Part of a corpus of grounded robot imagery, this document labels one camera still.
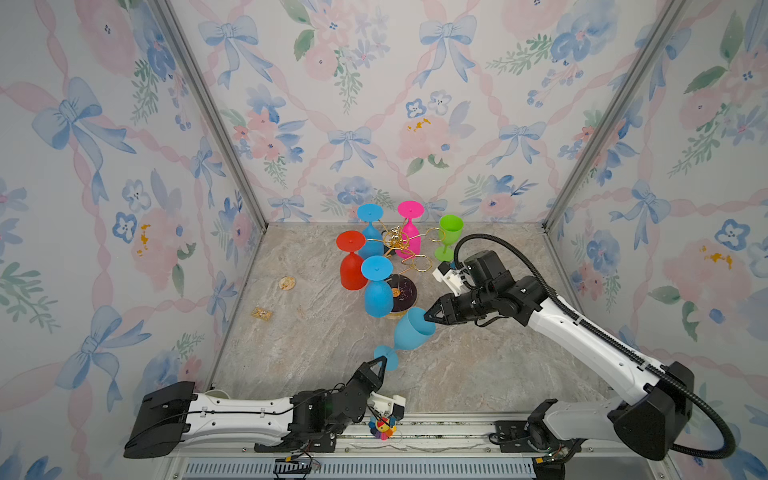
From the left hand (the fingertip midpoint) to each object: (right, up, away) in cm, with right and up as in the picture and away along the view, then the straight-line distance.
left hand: (380, 350), depth 75 cm
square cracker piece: (-38, +6, +20) cm, 43 cm away
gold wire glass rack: (+4, +28, +1) cm, 28 cm away
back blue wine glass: (-2, +28, +4) cm, 29 cm away
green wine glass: (+22, +32, +23) cm, 45 cm away
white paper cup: (-38, -9, -4) cm, 39 cm away
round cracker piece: (-33, +14, +28) cm, 45 cm away
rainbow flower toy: (+1, -19, 0) cm, 19 cm away
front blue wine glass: (0, +16, -1) cm, 16 cm away
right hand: (+11, +9, -3) cm, 15 cm away
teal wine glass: (+7, +7, -9) cm, 14 cm away
